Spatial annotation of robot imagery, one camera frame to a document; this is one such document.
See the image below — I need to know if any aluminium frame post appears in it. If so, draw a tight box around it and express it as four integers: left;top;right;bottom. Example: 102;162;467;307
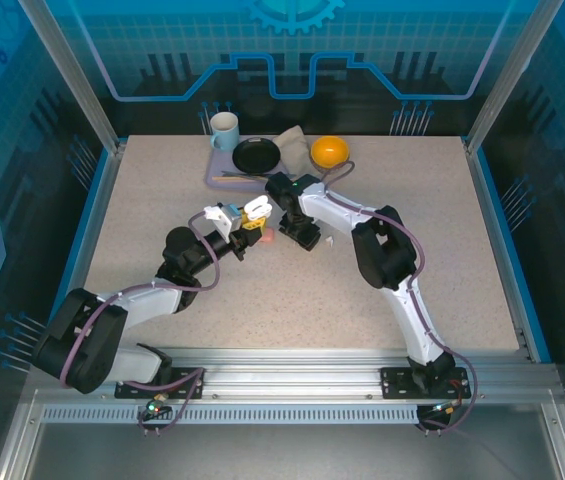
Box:
463;0;559;154
16;0;129;154

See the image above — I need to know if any black round plate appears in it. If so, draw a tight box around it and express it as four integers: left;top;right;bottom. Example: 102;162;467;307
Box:
231;137;282;174

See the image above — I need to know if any light blue mug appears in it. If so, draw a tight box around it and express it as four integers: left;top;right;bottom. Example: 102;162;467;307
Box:
209;111;241;152

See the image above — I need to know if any beige folded cloth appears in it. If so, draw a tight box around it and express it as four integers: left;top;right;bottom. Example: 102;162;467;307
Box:
276;125;312;177

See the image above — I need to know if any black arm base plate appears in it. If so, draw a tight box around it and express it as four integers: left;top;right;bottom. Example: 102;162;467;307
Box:
114;367;206;401
380;366;469;401

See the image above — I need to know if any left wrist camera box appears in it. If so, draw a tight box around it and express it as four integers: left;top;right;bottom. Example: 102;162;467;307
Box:
203;201;244;242

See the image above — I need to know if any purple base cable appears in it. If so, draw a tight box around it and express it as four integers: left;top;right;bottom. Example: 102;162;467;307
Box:
131;372;204;437
414;363;479;437

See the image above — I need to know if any white earbud charging case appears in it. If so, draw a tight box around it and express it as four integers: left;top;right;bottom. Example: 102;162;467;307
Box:
243;195;273;217

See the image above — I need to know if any orange bowl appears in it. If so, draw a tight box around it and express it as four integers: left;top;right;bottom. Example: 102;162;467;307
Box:
310;135;352;172

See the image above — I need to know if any slotted cable duct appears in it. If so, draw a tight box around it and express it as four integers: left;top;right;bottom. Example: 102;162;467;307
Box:
41;403;424;426

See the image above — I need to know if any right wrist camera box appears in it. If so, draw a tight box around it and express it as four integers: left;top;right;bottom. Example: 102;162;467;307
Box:
289;225;323;252

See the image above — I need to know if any aluminium mounting rail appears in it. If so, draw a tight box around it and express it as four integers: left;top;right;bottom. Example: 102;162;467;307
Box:
111;347;559;402

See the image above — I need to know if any lavender serving tray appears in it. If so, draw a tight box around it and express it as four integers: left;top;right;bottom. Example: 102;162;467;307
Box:
204;134;284;191

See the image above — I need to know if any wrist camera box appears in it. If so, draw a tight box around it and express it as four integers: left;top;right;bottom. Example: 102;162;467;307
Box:
203;201;244;242
289;225;323;252

